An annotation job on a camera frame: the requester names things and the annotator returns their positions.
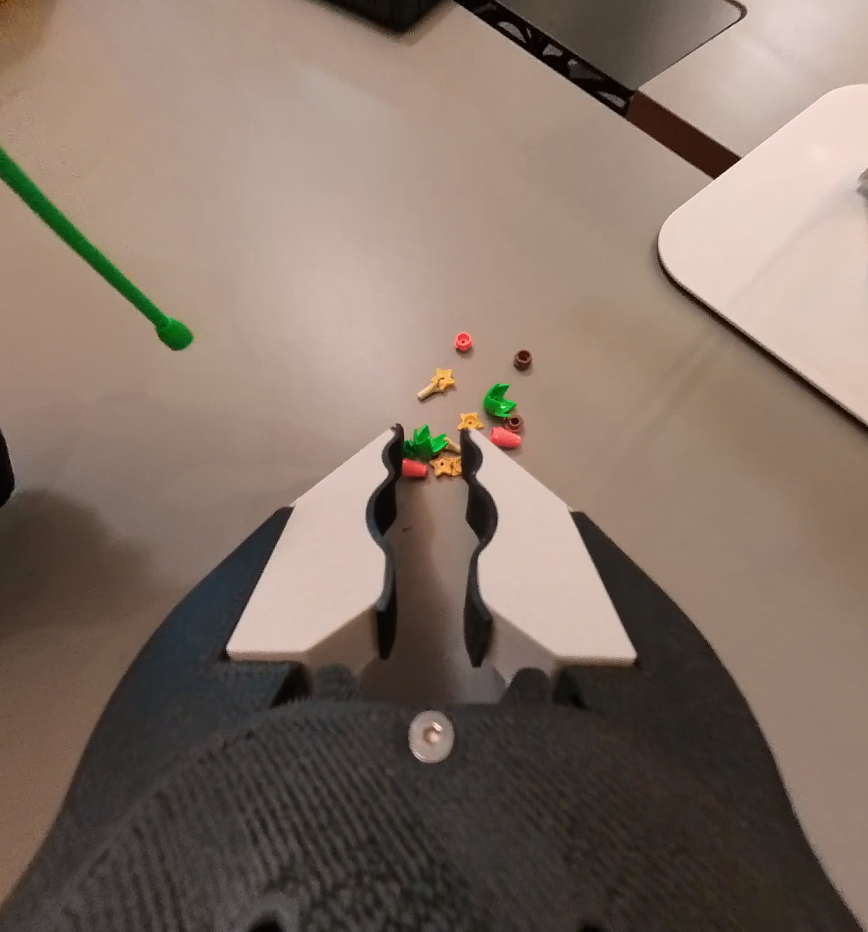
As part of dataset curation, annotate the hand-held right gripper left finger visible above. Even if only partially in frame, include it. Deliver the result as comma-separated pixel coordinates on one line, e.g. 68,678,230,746
225,422,406,667

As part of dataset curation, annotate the black power bank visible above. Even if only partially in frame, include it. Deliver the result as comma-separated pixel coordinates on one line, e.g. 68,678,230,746
316,0,444,34

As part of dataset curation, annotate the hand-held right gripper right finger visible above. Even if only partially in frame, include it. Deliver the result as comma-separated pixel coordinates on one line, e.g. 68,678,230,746
459,428,639,674

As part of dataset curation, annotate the green spiky toy leaf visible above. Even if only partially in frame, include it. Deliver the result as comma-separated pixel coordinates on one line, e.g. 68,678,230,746
402,425,450,460

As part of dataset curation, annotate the white book stand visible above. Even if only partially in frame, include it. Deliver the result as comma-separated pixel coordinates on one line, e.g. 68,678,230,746
657,83,868,454

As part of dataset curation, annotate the green toy stem red tip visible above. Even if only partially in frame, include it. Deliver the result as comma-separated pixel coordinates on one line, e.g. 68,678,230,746
0,108,195,353

